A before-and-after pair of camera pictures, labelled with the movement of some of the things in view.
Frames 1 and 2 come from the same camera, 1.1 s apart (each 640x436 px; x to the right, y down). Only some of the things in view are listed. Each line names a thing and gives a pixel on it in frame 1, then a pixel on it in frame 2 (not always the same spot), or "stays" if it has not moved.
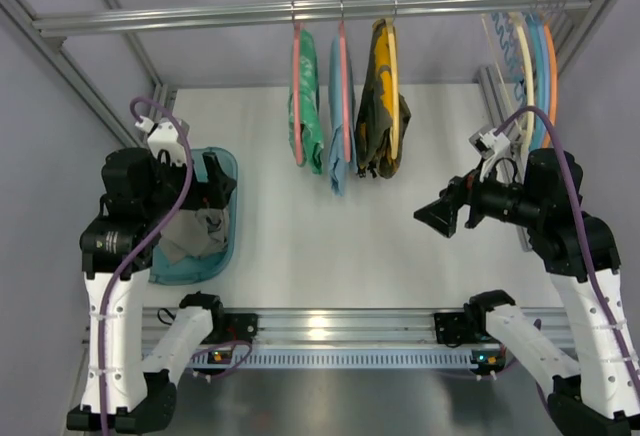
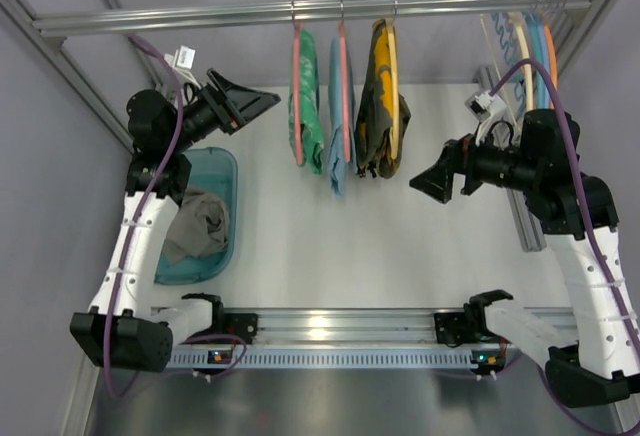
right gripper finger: [440, 215] to [436, 182]
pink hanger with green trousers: [296, 55] stays
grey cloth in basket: [191, 233] stays
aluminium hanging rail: [319, 12] stays
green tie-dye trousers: [312, 137] stays
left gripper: [201, 188] to [223, 109]
